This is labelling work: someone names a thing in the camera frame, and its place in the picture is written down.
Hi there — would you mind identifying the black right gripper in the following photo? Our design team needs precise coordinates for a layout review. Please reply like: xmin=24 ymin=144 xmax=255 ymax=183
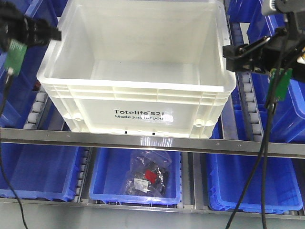
xmin=223 ymin=11 xmax=305 ymax=81

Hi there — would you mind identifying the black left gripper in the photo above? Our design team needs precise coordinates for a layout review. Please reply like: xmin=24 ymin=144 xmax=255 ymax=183
xmin=0 ymin=1 xmax=62 ymax=52

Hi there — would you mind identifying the white plastic tote box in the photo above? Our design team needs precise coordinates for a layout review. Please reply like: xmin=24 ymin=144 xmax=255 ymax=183
xmin=37 ymin=0 xmax=236 ymax=138

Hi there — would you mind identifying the right roller track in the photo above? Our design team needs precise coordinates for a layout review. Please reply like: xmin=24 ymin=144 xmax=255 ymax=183
xmin=230 ymin=22 xmax=264 ymax=141

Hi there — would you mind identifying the roller track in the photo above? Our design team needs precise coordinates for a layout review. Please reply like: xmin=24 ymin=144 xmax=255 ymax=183
xmin=230 ymin=22 xmax=264 ymax=141
xmin=23 ymin=86 xmax=49 ymax=130

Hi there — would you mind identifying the green left circuit board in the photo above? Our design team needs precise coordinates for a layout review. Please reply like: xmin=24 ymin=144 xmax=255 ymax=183
xmin=4 ymin=39 xmax=28 ymax=76

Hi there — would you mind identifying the blue bin upper left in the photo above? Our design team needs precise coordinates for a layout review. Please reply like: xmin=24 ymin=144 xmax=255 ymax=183
xmin=0 ymin=0 xmax=58 ymax=128

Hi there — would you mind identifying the blue bin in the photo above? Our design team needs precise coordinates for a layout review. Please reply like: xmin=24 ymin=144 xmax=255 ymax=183
xmin=89 ymin=148 xmax=182 ymax=206
xmin=0 ymin=143 xmax=83 ymax=201
xmin=246 ymin=0 xmax=305 ymax=144
xmin=0 ymin=0 xmax=58 ymax=128
xmin=206 ymin=154 xmax=303 ymax=214

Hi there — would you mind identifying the left roller track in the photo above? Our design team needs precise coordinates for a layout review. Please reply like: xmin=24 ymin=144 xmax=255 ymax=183
xmin=23 ymin=86 xmax=49 ymax=130

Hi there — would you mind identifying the blue bin upper right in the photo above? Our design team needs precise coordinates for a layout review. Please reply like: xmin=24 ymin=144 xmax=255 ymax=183
xmin=246 ymin=0 xmax=305 ymax=144

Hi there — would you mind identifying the blue bin lower right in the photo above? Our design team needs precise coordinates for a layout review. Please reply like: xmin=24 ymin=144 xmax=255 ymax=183
xmin=206 ymin=154 xmax=303 ymax=214

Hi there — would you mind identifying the blue bin lower left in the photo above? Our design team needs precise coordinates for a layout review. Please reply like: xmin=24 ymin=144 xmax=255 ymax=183
xmin=0 ymin=143 xmax=83 ymax=201

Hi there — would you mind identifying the blue bin lower middle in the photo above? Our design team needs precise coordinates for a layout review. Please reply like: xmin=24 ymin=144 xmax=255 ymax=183
xmin=89 ymin=148 xmax=182 ymax=206

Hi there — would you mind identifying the plastic bag of parts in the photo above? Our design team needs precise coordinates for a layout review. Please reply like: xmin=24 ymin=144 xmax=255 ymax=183
xmin=121 ymin=150 xmax=172 ymax=198

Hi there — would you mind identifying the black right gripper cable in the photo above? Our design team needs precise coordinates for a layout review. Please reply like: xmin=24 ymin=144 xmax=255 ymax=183
xmin=225 ymin=28 xmax=290 ymax=229

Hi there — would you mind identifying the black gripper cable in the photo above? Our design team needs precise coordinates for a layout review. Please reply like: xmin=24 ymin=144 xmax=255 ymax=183
xmin=0 ymin=68 xmax=31 ymax=229
xmin=225 ymin=28 xmax=290 ymax=229

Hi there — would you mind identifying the metal shelf front rail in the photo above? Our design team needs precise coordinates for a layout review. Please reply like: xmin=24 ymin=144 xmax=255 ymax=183
xmin=0 ymin=128 xmax=305 ymax=159

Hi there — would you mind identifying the metal shelf rail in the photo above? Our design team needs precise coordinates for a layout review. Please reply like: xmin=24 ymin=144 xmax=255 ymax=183
xmin=0 ymin=198 xmax=305 ymax=220
xmin=0 ymin=128 xmax=305 ymax=159

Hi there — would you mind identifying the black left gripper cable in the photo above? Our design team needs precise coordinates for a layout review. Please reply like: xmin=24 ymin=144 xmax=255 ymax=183
xmin=0 ymin=68 xmax=31 ymax=229

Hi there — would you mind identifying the lower metal shelf rail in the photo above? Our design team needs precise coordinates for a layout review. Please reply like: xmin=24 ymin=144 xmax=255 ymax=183
xmin=0 ymin=198 xmax=305 ymax=220

